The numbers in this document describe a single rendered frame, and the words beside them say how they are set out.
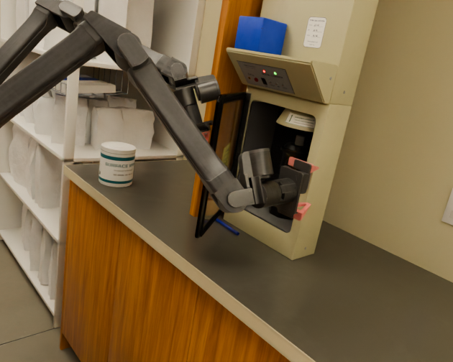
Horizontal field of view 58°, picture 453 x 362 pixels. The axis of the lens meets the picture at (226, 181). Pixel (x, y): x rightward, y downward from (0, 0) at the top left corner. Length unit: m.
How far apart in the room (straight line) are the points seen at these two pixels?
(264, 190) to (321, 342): 0.35
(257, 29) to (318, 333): 0.79
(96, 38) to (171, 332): 0.87
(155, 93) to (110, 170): 0.77
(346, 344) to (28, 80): 0.85
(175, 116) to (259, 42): 0.42
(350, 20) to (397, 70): 0.44
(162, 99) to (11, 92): 0.29
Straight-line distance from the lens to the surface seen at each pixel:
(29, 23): 1.41
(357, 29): 1.19
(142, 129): 2.30
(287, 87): 1.18
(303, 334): 0.97
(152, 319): 1.42
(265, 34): 1.20
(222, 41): 1.33
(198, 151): 0.86
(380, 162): 1.56
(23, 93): 0.91
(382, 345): 1.03
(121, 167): 1.60
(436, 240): 1.51
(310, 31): 1.22
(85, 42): 0.92
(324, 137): 1.17
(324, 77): 1.11
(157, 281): 1.35
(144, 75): 0.89
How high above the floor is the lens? 1.48
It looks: 17 degrees down
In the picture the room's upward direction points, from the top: 10 degrees clockwise
